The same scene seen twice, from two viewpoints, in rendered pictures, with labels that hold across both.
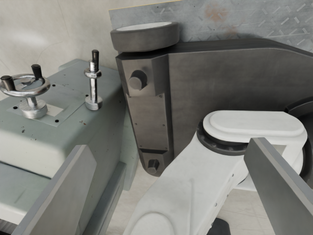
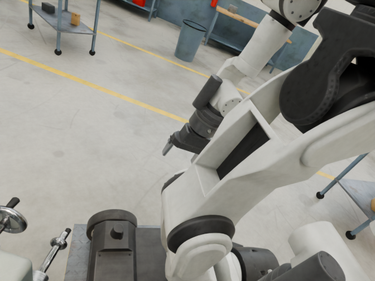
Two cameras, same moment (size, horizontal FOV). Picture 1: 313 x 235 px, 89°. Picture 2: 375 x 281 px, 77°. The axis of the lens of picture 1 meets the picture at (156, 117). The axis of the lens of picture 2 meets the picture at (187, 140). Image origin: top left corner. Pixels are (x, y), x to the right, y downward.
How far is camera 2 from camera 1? 0.79 m
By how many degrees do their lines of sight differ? 93
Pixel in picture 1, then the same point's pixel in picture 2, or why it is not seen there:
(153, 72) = (128, 229)
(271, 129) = not seen: hidden behind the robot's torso
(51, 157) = (8, 270)
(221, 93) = not seen: hidden behind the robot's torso
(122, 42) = (107, 213)
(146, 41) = (124, 214)
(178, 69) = (142, 237)
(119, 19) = (81, 229)
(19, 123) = not seen: outside the picture
